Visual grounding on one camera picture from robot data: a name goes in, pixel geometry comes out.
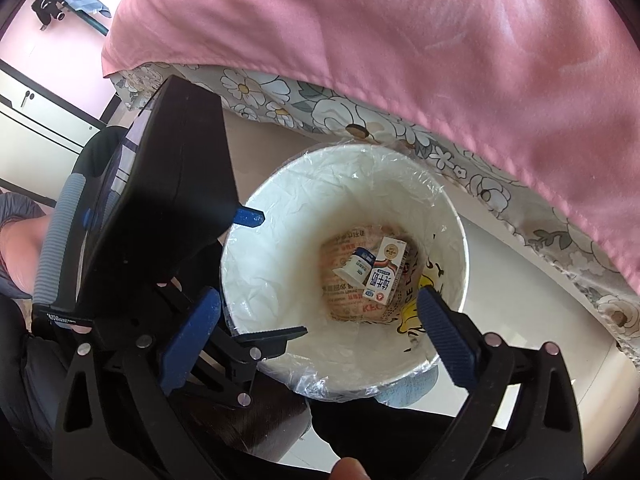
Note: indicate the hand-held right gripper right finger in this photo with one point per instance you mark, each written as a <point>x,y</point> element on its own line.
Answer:
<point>445,340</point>

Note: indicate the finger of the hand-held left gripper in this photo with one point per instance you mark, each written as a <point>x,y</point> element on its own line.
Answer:
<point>250,216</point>
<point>270,338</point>

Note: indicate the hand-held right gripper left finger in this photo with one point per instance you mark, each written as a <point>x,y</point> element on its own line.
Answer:
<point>192,340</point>

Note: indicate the white waste bin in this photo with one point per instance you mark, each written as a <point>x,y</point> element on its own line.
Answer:
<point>280,260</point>

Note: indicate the person's left forearm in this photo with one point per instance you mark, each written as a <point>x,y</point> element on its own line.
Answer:
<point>17,260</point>

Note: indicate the person's right hand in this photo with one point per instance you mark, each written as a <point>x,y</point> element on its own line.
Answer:
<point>350,471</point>

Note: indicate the clear plastic bin liner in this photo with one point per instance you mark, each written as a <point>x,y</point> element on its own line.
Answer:
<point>320,391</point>

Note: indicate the printed paper bag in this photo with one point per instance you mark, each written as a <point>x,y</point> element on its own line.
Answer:
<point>345,306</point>

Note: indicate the white blue milk carton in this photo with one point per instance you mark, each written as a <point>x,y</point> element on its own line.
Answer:
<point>382,275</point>

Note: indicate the small white yogurt cup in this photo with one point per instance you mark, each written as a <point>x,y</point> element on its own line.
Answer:
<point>352,270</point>

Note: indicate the person's dark trousers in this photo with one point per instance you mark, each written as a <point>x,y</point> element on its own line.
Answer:
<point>350,425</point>

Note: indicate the grey floral bed sheet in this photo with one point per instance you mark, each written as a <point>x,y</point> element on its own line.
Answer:
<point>310,100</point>

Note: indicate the white cabinet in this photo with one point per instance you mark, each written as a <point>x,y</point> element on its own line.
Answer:
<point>30,130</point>

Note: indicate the pink floral bedspread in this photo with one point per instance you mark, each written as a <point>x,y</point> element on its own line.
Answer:
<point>350,35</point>

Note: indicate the black hanging object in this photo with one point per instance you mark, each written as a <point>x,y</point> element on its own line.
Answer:
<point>45,7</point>

